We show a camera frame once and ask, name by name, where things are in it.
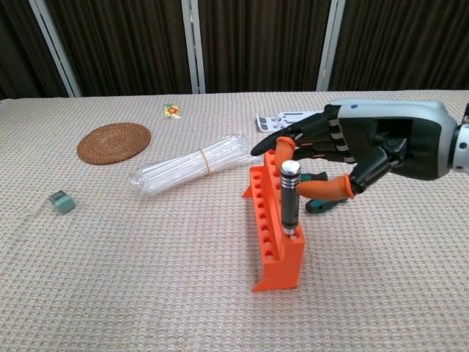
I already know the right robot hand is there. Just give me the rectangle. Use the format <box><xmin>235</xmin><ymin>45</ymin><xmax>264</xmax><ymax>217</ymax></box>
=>
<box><xmin>250</xmin><ymin>98</ymin><xmax>459</xmax><ymax>203</ymax></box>

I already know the short green black screwdriver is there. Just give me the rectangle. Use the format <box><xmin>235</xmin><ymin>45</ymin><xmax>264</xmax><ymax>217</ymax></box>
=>
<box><xmin>305</xmin><ymin>199</ymin><xmax>344</xmax><ymax>214</ymax></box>

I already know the black silver precision screwdriver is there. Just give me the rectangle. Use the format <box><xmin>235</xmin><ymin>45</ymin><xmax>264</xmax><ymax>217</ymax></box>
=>
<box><xmin>280</xmin><ymin>160</ymin><xmax>303</xmax><ymax>239</ymax></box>

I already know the orange tool holder rack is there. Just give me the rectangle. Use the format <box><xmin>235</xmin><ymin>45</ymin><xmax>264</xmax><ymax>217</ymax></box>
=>
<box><xmin>240</xmin><ymin>149</ymin><xmax>306</xmax><ymax>293</ymax></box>

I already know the white folded laptop stand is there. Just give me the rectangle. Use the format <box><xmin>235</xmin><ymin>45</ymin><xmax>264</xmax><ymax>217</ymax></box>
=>
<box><xmin>255</xmin><ymin>109</ymin><xmax>325</xmax><ymax>133</ymax></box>

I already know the clear plastic tube bundle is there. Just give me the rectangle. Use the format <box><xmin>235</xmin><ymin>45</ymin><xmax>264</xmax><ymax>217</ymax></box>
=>
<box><xmin>130</xmin><ymin>133</ymin><xmax>263</xmax><ymax>201</ymax></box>

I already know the round woven rattan coaster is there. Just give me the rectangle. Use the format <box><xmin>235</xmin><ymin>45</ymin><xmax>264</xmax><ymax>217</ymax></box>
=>
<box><xmin>76</xmin><ymin>122</ymin><xmax>152</xmax><ymax>165</ymax></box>

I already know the beige woven tablecloth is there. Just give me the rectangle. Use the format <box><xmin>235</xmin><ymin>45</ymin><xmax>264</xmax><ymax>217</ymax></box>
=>
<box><xmin>0</xmin><ymin>89</ymin><xmax>469</xmax><ymax>352</ymax></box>

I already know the small green box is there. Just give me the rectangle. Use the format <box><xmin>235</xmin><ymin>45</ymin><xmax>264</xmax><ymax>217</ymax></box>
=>
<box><xmin>48</xmin><ymin>190</ymin><xmax>76</xmax><ymax>216</ymax></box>

